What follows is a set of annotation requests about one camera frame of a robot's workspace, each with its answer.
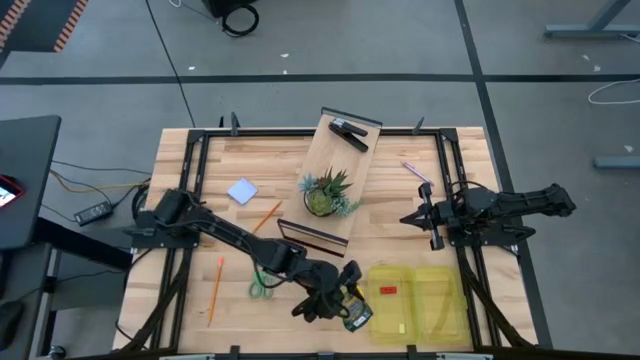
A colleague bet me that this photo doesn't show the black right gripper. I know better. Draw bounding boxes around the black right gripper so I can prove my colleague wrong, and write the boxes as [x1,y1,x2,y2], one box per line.
[399,182,471,252]

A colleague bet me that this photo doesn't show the white floor cable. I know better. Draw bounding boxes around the white floor cable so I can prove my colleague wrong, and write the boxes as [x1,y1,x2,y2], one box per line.
[587,77,640,106]

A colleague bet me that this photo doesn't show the transparent yellow pencil case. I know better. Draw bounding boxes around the transparent yellow pencil case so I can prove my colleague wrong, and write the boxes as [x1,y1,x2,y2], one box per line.
[367,264,471,347]

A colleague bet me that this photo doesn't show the yellow green crayon box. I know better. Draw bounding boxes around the yellow green crayon box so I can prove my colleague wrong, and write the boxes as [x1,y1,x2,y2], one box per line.
[341,285,375,334]

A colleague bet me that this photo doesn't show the wooden shelf riser black frame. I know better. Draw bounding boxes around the wooden shelf riser black frame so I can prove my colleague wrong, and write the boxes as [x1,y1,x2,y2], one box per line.
[276,105,385,259]

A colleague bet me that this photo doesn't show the thin black floor cable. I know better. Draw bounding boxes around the thin black floor cable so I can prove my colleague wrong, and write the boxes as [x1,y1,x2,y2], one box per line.
[144,0,197,129]

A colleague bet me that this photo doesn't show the succulent plant in black pot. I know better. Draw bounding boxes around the succulent plant in black pot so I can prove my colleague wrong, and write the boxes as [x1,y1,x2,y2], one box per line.
[298,167,364,219]

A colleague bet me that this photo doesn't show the black stapler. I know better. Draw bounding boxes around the black stapler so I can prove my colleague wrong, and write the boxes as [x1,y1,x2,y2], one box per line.
[327,117,370,154]

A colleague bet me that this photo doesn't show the coiled black floor cable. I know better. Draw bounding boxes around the coiled black floor cable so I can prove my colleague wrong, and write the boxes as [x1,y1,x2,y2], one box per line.
[221,3,261,39]

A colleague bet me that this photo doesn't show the black mat orange striped edge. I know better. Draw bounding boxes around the black mat orange striped edge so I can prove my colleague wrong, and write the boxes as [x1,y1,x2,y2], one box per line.
[0,0,90,54]

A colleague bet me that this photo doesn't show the grey table foot with post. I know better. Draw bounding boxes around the grey table foot with post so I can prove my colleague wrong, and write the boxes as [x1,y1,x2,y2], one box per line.
[543,0,640,41]

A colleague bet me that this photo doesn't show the black side desk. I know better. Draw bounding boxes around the black side desk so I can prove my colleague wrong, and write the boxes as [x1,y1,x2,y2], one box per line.
[0,115,62,251]

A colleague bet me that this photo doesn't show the short grey table foot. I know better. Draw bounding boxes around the short grey table foot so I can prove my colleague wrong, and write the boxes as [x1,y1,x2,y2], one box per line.
[593,155,640,170]

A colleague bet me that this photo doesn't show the purple pen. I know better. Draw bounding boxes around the purple pen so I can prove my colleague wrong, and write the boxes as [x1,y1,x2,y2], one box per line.
[399,160,435,187]

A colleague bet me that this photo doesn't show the black box on floor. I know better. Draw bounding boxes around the black box on floor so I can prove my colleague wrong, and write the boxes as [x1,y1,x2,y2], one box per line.
[202,0,259,19]

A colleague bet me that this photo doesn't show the black power adapter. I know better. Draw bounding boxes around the black power adapter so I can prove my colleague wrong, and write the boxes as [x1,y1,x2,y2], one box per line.
[73,200,114,226]

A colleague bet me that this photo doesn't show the black metal table frame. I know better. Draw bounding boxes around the black metal table frame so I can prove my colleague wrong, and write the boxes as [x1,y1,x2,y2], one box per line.
[119,127,539,352]

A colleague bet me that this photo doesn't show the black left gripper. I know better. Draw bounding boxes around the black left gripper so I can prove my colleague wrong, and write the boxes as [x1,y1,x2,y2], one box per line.
[292,259,365,324]

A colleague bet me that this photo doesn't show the phone in red case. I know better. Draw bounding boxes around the phone in red case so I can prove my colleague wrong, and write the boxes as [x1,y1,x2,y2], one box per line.
[0,174,25,209]

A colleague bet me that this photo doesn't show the green handled scissors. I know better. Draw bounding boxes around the green handled scissors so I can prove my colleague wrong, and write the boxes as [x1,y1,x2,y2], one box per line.
[248,272,276,301]

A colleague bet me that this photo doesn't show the orange power cable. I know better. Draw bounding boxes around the orange power cable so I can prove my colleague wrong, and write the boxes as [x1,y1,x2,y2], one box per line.
[49,168,151,194]

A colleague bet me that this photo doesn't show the pale blue sticky note pad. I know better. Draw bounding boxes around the pale blue sticky note pad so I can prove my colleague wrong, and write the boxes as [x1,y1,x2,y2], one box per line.
[226,177,260,206]

